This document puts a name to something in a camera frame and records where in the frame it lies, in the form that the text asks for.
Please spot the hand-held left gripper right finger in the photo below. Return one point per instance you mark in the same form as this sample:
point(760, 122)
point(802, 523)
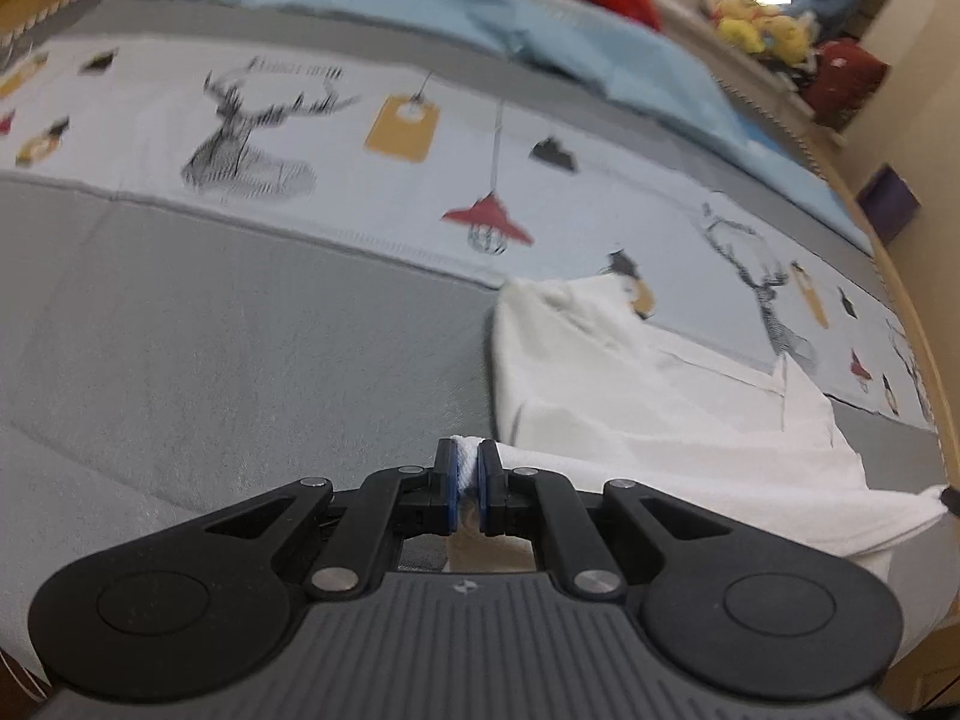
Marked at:
point(488, 486)

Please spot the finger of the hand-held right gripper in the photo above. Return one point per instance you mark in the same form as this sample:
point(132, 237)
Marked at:
point(952, 502)

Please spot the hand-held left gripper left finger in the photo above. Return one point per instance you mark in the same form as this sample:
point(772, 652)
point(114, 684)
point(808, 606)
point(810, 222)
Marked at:
point(448, 484)

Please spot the white t-shirt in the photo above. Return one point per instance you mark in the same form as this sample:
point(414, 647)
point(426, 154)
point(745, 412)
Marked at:
point(637, 405)

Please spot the grey printed bed sheet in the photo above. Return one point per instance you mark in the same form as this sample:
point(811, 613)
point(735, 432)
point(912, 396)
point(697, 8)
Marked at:
point(225, 330)

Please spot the purple box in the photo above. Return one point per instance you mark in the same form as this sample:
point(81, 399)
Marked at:
point(889, 202)

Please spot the dark red bag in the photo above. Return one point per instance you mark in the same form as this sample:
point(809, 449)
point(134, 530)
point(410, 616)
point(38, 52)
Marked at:
point(847, 79)

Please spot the light blue sheet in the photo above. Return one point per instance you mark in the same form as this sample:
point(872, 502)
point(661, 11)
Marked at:
point(600, 37)

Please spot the window sill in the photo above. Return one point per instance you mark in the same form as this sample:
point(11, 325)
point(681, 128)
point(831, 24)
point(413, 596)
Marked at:
point(697, 34)

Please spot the yellow duck plush toy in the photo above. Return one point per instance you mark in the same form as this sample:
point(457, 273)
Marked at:
point(739, 22)

